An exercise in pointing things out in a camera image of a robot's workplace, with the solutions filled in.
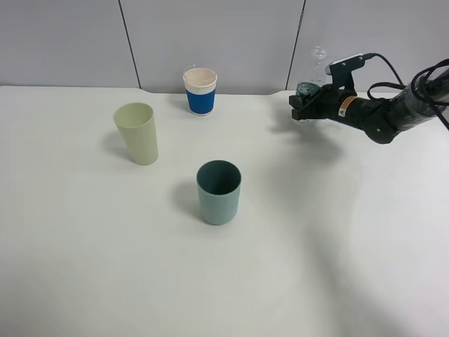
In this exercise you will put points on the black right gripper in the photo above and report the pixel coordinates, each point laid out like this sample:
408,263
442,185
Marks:
329,102

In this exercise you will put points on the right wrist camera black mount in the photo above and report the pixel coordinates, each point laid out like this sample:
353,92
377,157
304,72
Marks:
341,71

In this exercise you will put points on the clear bottle with green label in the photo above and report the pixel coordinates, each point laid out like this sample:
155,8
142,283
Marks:
314,77

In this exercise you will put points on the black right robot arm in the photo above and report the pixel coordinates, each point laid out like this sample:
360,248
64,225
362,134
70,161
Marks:
381,119

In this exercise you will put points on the teal short cup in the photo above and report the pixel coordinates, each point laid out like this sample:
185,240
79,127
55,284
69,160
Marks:
219,185

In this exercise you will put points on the blue sleeved paper cup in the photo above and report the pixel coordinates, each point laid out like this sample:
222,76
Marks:
200,85

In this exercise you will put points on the pale green tall cup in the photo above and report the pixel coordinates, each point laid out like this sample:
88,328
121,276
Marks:
136,124

